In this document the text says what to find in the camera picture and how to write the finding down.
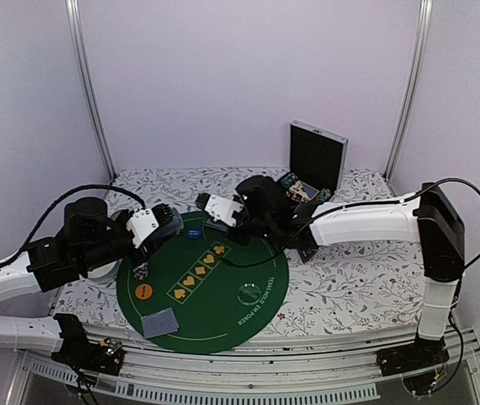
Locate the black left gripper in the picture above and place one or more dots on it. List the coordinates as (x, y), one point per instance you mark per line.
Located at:
(148, 248)

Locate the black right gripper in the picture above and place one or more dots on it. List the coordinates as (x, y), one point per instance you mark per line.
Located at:
(240, 240)

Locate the orange big blind button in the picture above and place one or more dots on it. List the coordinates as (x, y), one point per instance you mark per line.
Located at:
(144, 291)

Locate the blue small blind button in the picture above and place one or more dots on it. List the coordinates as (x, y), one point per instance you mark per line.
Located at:
(194, 233)

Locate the triangular all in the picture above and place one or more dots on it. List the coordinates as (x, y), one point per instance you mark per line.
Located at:
(306, 255)

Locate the long mixed chip row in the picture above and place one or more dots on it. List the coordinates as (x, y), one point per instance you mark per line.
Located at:
(324, 195)

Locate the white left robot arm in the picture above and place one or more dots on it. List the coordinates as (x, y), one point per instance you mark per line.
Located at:
(88, 240)

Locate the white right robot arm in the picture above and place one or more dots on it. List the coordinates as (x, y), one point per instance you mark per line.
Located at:
(259, 208)

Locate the white ceramic bowl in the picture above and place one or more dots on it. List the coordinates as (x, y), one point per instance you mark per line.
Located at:
(103, 271)

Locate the clear dealer button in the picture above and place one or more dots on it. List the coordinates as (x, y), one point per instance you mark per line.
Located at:
(249, 294)

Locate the green round poker mat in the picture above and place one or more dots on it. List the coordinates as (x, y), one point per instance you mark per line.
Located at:
(199, 280)

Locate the short green chip row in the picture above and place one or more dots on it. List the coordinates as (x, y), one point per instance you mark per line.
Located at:
(288, 180)

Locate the aluminium poker chip case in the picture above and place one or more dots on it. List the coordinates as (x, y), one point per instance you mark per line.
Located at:
(316, 156)

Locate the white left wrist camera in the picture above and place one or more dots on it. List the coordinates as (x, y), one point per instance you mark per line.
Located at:
(143, 223)

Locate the front aluminium rail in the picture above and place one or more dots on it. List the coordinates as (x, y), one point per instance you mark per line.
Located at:
(339, 369)

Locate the left aluminium frame post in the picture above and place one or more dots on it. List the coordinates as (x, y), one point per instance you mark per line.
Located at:
(74, 21)

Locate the aluminium frame post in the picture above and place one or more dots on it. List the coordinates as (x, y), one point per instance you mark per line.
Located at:
(419, 50)
(74, 21)

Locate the right aluminium frame post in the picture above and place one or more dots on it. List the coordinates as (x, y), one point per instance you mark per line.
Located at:
(419, 50)

